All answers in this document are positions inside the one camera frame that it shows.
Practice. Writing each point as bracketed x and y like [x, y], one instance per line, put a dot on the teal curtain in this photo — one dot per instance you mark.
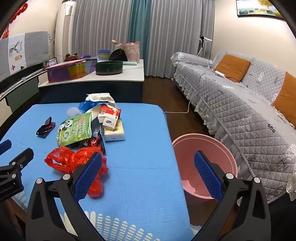
[140, 27]

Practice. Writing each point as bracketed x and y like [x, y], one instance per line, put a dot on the white power strip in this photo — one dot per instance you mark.
[220, 73]

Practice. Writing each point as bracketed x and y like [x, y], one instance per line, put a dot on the small photo frame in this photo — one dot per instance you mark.
[51, 62]

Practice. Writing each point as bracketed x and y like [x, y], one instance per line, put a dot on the framed wall picture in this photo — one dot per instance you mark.
[256, 8]

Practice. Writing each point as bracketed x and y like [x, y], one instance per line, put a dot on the white standing air conditioner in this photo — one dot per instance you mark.
[63, 34]

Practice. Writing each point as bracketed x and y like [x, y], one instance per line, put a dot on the green potted plant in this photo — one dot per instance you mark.
[66, 1]

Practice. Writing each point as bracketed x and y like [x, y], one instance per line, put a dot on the purple toy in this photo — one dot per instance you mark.
[86, 56]

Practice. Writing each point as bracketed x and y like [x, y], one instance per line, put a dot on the green panda snack packet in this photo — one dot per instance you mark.
[76, 129]

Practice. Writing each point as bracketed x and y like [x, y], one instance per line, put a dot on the pink fabric basket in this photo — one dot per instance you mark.
[133, 52]

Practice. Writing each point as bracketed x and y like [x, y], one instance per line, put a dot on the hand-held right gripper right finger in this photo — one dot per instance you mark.
[208, 176]

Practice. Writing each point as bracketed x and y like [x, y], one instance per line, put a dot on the white phone holder stand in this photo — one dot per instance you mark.
[201, 46]

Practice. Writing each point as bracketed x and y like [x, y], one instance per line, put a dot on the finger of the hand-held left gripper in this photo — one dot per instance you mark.
[22, 157]
[5, 147]

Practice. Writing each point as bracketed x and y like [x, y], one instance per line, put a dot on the orange cushion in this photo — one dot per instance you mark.
[286, 99]
[231, 67]

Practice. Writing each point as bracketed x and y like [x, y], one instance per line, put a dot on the white rod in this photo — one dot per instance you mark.
[23, 78]

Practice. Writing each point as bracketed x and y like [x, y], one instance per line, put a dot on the black hat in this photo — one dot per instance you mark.
[118, 55]

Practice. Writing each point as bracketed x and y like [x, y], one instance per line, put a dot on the stack of coloured bowls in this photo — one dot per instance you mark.
[104, 54]

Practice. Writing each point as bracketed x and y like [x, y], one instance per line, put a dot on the pale purple ribbed ball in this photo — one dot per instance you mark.
[72, 111]

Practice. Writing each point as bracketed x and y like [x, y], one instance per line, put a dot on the small white carton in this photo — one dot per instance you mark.
[109, 122]

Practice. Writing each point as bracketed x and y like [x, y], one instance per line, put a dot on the grey quilted sofa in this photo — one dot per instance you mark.
[231, 104]

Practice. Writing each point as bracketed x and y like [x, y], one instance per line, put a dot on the red plastic bag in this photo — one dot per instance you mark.
[62, 160]

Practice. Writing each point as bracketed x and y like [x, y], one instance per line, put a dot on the white wet wipes packet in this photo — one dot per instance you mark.
[99, 97]

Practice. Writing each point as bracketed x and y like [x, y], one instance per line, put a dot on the colourful rectangular box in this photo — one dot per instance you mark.
[69, 73]

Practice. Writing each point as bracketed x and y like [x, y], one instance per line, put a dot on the dark green round tin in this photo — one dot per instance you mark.
[108, 67]

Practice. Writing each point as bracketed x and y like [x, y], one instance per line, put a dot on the pink plastic basin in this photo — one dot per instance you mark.
[196, 143]

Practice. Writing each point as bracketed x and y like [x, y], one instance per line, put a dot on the red knot wall decoration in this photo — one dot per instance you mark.
[18, 11]

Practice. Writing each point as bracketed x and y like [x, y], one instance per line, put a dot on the blue plastic bag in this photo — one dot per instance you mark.
[85, 105]

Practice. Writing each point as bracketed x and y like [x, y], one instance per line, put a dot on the grey curtain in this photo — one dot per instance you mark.
[180, 34]
[101, 25]

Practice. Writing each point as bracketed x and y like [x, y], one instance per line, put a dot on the blue patterned tablecloth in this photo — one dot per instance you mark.
[138, 150]

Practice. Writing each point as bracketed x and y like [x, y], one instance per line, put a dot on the red white cigarette box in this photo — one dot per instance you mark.
[108, 113]

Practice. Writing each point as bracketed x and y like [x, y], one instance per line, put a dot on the white top coffee table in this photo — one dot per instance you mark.
[120, 78]

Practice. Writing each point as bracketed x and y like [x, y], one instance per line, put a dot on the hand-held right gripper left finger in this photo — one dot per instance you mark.
[89, 173]

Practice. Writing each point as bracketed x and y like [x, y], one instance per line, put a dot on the grey television dust cover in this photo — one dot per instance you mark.
[34, 48]

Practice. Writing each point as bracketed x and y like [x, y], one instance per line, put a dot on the black red snack wrapper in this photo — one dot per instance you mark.
[93, 141]

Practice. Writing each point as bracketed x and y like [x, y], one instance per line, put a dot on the mint green roll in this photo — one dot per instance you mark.
[130, 63]

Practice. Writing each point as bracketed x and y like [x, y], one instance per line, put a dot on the pale yellow tissue packet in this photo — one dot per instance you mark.
[114, 134]

